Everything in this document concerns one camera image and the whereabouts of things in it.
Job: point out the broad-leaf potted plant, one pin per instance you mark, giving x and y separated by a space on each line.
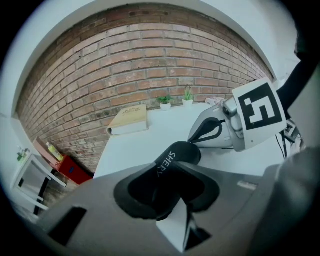
165 102

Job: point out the red box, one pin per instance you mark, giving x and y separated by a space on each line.
75 170

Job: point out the person's right forearm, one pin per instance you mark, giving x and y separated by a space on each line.
297 82

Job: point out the beige hardcover book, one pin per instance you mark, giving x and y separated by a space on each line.
130 117

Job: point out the patterned paper box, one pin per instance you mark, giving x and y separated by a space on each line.
215 100

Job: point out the yellow-green drink bottle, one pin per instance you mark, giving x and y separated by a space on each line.
55 152

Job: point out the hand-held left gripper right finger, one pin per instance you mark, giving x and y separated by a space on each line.
232 200

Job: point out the white side table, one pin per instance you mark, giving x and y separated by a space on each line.
32 180

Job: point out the spiky potted plant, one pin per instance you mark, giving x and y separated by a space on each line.
188 98

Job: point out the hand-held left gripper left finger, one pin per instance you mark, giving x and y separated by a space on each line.
100 212

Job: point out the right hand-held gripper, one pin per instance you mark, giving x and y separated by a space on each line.
260 110

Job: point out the pink long box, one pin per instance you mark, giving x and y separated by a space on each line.
41 147

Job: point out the trailing green plant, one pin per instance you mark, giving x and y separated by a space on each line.
22 154

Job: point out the black zippered pouch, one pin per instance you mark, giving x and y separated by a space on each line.
182 152

